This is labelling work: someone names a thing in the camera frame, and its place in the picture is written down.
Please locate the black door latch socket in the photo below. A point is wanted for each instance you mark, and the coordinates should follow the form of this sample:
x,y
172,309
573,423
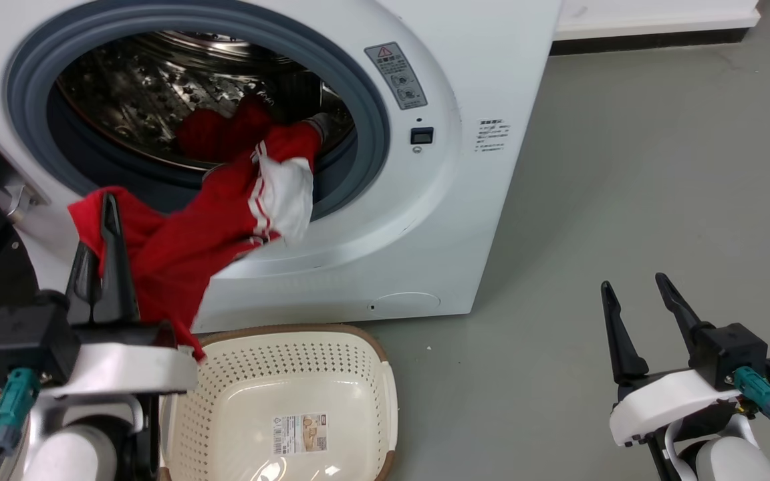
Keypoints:
x,y
422,135

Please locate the white front-load washing machine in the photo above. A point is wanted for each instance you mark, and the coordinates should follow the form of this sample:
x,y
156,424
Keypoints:
x,y
478,200

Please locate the small printed text label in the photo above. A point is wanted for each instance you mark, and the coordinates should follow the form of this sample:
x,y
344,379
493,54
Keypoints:
x,y
492,135

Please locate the red garment with white stripes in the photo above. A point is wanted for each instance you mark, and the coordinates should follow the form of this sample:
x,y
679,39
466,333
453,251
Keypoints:
x,y
184,247

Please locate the grey warning sticker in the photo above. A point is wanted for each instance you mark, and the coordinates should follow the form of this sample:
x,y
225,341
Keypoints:
x,y
396,75

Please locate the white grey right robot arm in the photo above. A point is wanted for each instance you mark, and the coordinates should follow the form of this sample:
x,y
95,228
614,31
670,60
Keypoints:
x,y
726,461

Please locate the cream perforated laundry basket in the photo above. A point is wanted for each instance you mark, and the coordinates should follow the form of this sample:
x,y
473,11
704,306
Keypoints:
x,y
331,387

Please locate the grey rubber door gasket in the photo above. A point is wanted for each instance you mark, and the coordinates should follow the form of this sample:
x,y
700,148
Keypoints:
x,y
371,120

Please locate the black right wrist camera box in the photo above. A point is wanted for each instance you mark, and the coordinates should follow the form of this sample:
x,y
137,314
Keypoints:
x,y
732,351

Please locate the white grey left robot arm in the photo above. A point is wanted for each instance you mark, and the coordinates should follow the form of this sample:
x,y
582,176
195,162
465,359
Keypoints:
x,y
77,447

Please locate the paper label sticker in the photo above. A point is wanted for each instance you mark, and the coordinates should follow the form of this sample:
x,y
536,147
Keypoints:
x,y
299,434

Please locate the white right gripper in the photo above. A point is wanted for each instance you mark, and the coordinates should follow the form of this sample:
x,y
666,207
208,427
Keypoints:
x,y
666,404

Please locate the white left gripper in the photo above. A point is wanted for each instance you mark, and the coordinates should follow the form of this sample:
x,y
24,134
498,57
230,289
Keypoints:
x,y
124,367

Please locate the stainless steel washer drum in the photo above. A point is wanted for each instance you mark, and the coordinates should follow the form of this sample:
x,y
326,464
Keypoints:
x,y
144,87

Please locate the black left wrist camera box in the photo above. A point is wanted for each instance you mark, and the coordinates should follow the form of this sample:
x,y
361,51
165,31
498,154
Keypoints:
x,y
31,341

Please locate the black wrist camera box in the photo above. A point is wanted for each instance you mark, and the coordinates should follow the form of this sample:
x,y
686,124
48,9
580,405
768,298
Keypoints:
x,y
732,351
31,341

